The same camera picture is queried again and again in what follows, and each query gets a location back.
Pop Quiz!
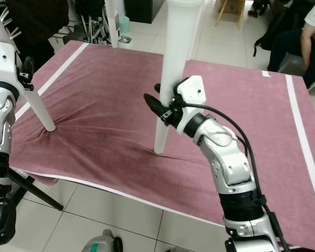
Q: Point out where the long white tape strip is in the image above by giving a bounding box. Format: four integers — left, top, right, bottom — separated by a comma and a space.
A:
15, 42, 90, 120
285, 75, 315, 199

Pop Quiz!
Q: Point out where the pink table cloth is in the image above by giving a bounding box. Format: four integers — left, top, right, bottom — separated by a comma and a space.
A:
8, 41, 315, 248

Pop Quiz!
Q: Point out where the clothes rack with dark clothes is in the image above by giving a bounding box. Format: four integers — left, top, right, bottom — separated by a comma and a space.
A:
0, 0, 117, 65

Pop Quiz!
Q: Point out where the black cabinet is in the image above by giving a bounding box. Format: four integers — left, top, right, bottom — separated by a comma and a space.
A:
122, 0, 170, 25

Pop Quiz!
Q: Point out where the black slanted furniture leg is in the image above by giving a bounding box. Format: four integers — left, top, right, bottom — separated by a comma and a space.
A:
10, 168, 65, 212

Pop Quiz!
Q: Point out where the grey low stool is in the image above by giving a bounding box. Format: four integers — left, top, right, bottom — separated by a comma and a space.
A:
280, 52, 309, 75

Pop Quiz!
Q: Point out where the black backpack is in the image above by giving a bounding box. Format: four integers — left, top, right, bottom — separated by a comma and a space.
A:
253, 0, 315, 57

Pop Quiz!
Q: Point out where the seated person in white shirt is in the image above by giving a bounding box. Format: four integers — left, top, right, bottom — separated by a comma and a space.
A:
267, 0, 315, 89

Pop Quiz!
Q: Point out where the robot left leg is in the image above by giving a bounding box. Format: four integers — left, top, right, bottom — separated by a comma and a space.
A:
83, 229, 124, 252

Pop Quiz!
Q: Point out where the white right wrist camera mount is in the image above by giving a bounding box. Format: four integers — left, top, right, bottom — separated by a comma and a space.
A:
174, 76, 207, 130

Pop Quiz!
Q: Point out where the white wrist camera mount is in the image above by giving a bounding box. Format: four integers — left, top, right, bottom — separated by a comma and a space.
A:
174, 76, 207, 130
0, 40, 20, 89

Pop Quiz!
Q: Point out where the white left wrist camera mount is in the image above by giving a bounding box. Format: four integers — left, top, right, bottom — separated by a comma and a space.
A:
0, 40, 20, 89

